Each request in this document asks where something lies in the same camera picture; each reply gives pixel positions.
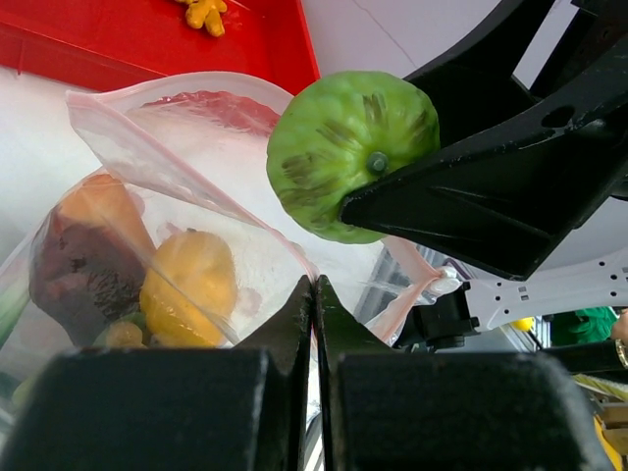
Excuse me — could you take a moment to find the yellow potato toy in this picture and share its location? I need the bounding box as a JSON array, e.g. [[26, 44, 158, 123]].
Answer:
[[139, 230, 237, 347]]

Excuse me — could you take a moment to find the clear pink zip top bag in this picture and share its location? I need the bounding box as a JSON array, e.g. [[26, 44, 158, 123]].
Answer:
[[0, 71, 462, 408]]

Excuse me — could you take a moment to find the brown longan bunch toy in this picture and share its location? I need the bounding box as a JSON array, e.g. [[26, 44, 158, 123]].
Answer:
[[93, 312, 151, 348]]

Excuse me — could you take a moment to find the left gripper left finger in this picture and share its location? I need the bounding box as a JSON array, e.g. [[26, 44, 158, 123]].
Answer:
[[1, 278, 312, 470]]

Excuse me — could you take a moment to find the red brown meat slice toy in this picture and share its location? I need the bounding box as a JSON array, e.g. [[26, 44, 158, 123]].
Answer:
[[28, 174, 155, 346]]

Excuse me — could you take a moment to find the person in black shirt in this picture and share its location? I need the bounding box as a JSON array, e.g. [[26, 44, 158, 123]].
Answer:
[[542, 306, 627, 375]]

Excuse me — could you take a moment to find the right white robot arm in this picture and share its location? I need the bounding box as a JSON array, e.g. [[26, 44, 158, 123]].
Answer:
[[340, 1, 627, 348]]

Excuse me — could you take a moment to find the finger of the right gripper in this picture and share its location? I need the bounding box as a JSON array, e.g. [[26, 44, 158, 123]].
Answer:
[[340, 48, 627, 281], [406, 0, 627, 147]]

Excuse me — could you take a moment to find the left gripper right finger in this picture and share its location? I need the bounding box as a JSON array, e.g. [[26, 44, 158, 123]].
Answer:
[[314, 277, 611, 470]]

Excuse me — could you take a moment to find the green vegetable toy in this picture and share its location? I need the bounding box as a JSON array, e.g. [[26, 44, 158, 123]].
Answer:
[[266, 71, 441, 244]]

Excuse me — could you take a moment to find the red plastic tray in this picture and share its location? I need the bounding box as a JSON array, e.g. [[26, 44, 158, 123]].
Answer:
[[1, 0, 320, 94]]

